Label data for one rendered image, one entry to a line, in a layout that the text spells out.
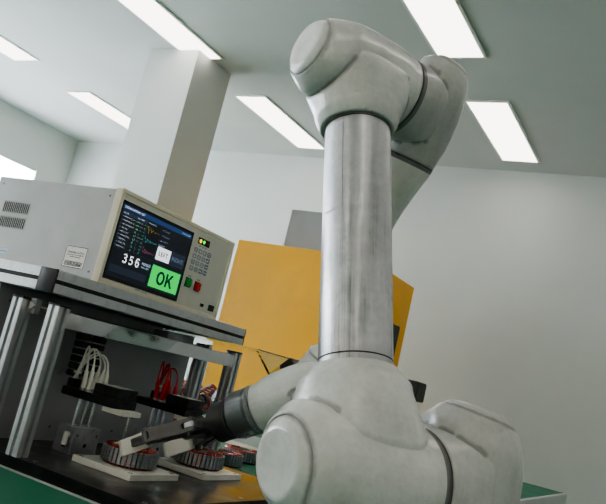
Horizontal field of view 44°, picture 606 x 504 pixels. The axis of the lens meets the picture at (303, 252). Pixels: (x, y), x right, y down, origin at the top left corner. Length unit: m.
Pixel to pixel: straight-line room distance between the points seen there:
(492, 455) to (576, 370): 5.61
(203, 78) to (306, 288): 1.87
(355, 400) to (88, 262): 0.85
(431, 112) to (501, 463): 0.55
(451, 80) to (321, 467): 0.69
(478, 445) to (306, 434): 0.26
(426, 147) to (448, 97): 0.09
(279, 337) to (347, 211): 4.41
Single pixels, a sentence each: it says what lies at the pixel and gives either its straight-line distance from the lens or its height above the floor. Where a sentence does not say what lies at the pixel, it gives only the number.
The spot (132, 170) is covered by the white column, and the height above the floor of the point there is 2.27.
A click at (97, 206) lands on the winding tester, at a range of 1.64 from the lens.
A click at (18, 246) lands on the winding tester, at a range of 1.78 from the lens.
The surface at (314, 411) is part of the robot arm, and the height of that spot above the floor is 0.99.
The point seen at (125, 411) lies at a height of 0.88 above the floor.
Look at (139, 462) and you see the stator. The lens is 1.52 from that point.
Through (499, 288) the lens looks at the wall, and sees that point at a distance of 6.86.
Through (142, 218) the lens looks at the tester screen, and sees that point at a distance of 1.65.
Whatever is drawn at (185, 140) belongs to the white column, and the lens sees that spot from 5.90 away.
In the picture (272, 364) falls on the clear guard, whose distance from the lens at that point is 1.69.
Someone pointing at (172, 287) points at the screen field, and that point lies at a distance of 1.76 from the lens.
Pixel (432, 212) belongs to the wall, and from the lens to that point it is 7.22.
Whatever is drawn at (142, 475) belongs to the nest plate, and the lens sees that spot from 1.50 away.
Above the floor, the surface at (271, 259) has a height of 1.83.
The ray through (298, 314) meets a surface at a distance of 5.38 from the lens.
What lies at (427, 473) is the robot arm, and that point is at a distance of 0.95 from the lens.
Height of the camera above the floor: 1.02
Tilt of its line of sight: 9 degrees up
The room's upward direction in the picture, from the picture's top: 13 degrees clockwise
